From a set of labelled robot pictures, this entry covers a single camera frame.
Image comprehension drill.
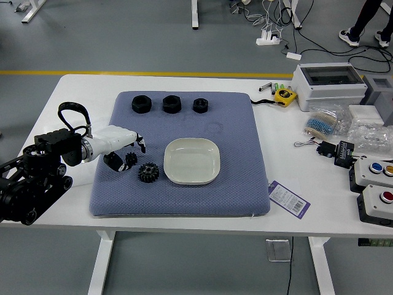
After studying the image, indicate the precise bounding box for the bag of blue resistors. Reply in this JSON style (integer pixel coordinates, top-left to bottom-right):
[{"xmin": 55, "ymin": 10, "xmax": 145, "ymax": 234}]
[{"xmin": 303, "ymin": 110, "xmax": 338, "ymax": 138}]

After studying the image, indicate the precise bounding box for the person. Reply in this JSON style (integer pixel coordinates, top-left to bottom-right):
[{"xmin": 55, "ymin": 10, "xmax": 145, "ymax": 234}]
[{"xmin": 338, "ymin": 0, "xmax": 391, "ymax": 48}]

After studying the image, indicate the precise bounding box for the white background table leg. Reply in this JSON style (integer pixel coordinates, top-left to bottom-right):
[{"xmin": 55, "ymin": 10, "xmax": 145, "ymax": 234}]
[
  {"xmin": 191, "ymin": 0, "xmax": 200, "ymax": 31},
  {"xmin": 21, "ymin": 0, "xmax": 47, "ymax": 24},
  {"xmin": 282, "ymin": 0, "xmax": 303, "ymax": 30}
]

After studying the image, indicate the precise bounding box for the white square dish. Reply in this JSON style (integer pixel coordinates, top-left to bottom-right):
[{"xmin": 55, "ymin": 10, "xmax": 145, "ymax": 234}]
[{"xmin": 163, "ymin": 138, "xmax": 221, "ymax": 186}]

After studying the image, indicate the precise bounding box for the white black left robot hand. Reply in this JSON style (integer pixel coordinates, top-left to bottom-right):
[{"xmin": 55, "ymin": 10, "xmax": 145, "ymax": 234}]
[{"xmin": 90, "ymin": 124, "xmax": 147, "ymax": 173}]

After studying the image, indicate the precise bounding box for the large black hex nut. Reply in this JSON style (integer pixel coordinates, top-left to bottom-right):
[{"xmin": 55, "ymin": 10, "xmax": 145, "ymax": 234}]
[
  {"xmin": 161, "ymin": 95, "xmax": 182, "ymax": 114},
  {"xmin": 131, "ymin": 95, "xmax": 152, "ymax": 114}
]

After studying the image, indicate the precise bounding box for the black wrist strap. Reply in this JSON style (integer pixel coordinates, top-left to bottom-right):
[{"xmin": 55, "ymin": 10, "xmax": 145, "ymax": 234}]
[{"xmin": 250, "ymin": 98, "xmax": 285, "ymax": 107}]

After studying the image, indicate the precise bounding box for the large black gear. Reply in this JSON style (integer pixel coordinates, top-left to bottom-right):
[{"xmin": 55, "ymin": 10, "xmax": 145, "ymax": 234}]
[{"xmin": 138, "ymin": 162, "xmax": 160, "ymax": 184}]

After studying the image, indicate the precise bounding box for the grey enclosure box clear lid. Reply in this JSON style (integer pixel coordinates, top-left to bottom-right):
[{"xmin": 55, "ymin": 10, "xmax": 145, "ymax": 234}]
[{"xmin": 290, "ymin": 63, "xmax": 368, "ymax": 112}]

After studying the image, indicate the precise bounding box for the clear bag of small parts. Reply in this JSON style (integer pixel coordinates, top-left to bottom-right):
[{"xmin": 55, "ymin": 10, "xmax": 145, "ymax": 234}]
[{"xmin": 308, "ymin": 103, "xmax": 352, "ymax": 136}]

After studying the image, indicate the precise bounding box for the small black hex nut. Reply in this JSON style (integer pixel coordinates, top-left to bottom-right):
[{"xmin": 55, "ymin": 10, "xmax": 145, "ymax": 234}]
[{"xmin": 192, "ymin": 97, "xmax": 210, "ymax": 114}]

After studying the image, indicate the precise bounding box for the blue yellow button box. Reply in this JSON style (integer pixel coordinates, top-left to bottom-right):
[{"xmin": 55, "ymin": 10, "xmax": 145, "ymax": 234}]
[{"xmin": 348, "ymin": 158, "xmax": 393, "ymax": 194}]

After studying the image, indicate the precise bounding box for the yellow tape measure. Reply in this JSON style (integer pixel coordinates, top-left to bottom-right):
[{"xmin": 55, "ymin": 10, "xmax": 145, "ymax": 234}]
[{"xmin": 274, "ymin": 88, "xmax": 298, "ymax": 107}]

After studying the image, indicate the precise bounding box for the blue-grey quilted cushion mat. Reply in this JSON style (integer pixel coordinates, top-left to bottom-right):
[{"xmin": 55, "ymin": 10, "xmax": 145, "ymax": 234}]
[{"xmin": 88, "ymin": 90, "xmax": 271, "ymax": 218}]

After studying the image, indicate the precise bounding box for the black module with wires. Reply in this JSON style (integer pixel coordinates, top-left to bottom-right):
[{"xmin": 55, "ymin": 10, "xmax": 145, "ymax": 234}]
[{"xmin": 294, "ymin": 138, "xmax": 337, "ymax": 159}]

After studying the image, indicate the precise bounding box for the white foam block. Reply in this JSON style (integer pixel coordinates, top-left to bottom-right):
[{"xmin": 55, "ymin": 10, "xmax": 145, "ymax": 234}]
[{"xmin": 348, "ymin": 104, "xmax": 384, "ymax": 125}]

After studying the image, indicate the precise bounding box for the purple white label tag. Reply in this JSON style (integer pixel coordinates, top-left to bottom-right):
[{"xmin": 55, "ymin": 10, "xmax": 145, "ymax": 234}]
[{"xmin": 267, "ymin": 179, "xmax": 311, "ymax": 219}]

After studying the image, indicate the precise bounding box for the black module with green display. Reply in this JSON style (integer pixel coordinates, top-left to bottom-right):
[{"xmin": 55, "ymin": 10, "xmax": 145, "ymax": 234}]
[{"xmin": 333, "ymin": 140, "xmax": 357, "ymax": 168}]

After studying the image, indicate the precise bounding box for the grey plastic block housing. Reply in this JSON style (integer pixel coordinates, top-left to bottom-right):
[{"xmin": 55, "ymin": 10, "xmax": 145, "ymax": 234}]
[{"xmin": 359, "ymin": 74, "xmax": 393, "ymax": 127}]

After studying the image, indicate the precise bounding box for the clear bubble wrap bag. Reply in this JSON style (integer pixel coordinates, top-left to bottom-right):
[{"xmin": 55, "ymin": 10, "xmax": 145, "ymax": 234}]
[{"xmin": 346, "ymin": 118, "xmax": 393, "ymax": 154}]

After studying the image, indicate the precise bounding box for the red button box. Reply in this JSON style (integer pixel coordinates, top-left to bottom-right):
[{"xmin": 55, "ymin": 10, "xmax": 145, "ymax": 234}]
[{"xmin": 356, "ymin": 184, "xmax": 393, "ymax": 228}]

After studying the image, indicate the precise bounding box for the clear plastic holder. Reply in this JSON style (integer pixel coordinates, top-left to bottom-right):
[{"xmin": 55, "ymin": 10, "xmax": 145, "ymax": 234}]
[{"xmin": 265, "ymin": 238, "xmax": 292, "ymax": 262}]

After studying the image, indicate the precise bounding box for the black table control panel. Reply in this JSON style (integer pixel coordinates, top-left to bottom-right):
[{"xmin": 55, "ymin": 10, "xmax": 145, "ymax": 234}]
[{"xmin": 357, "ymin": 238, "xmax": 393, "ymax": 248}]

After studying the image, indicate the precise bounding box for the black hanging cable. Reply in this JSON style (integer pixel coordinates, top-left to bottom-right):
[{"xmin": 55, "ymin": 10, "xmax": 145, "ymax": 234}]
[{"xmin": 285, "ymin": 236, "xmax": 294, "ymax": 295}]

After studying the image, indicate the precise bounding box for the white power strip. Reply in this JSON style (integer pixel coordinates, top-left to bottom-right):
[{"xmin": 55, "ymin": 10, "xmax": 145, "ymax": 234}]
[{"xmin": 256, "ymin": 29, "xmax": 282, "ymax": 46}]

